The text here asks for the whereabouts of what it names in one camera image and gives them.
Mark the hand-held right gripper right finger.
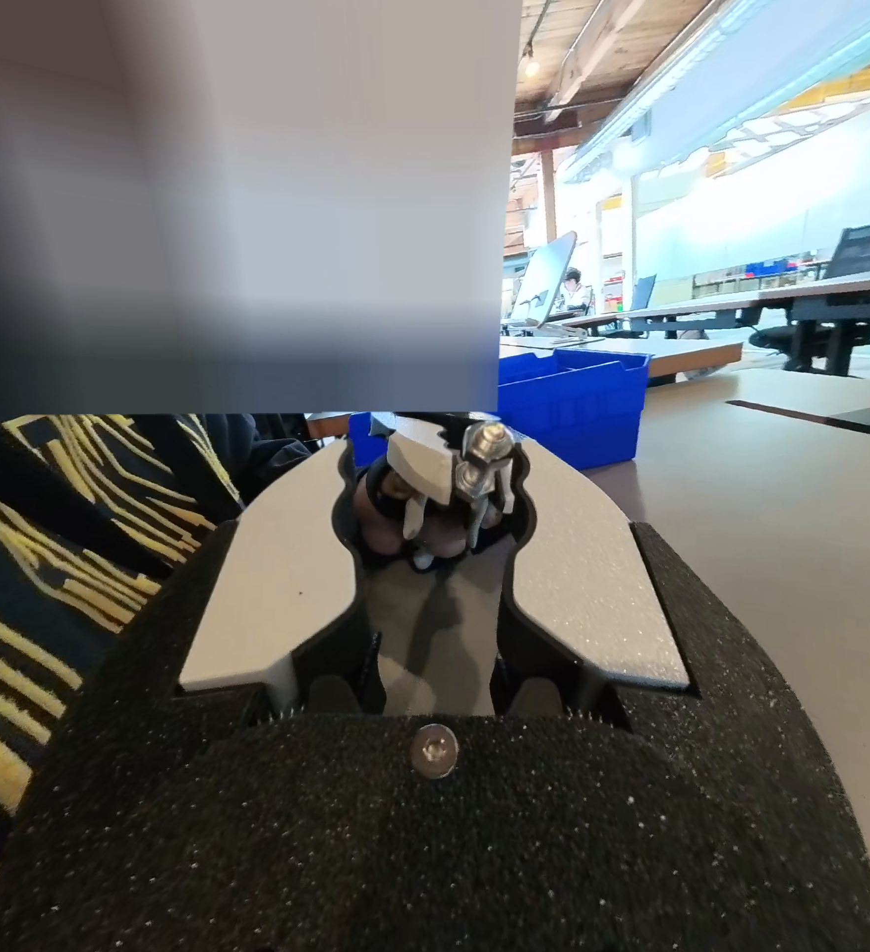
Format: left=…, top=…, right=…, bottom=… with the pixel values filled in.
left=490, top=439, right=692, bottom=711

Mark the black yellow patterned garment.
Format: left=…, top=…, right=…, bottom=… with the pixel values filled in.
left=0, top=415, right=257, bottom=893

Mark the long ceiling light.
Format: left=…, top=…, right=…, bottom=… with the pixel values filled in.
left=557, top=0, right=800, bottom=168

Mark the long desk with black legs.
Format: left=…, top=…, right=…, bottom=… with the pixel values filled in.
left=756, top=266, right=870, bottom=374
left=617, top=290, right=764, bottom=342

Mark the blue plastic bin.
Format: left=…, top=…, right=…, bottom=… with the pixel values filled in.
left=348, top=350, right=653, bottom=471

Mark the silver bolt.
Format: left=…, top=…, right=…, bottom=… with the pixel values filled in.
left=460, top=421, right=516, bottom=516

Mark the grey tilted display stand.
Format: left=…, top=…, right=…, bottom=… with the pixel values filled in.
left=504, top=231, right=607, bottom=345

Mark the wooden pillar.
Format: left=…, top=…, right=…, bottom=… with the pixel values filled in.
left=541, top=147, right=559, bottom=243

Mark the wooden-edged grey desk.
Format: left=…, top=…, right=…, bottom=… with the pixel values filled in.
left=498, top=336, right=745, bottom=389

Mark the black mesh office chair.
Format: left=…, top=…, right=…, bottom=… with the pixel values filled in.
left=749, top=223, right=870, bottom=373

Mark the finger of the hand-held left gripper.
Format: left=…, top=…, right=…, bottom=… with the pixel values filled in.
left=467, top=439, right=518, bottom=553
left=386, top=415, right=456, bottom=541

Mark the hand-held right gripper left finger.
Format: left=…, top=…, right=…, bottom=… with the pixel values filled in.
left=178, top=437, right=387, bottom=715

